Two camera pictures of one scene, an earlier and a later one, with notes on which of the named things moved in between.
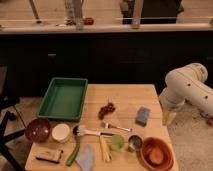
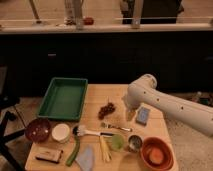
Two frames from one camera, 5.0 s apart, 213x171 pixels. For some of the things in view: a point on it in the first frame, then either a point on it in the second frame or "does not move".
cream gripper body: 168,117 -> 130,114
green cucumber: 73,154 does not move
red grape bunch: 106,109 does not move
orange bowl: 156,154 does not move
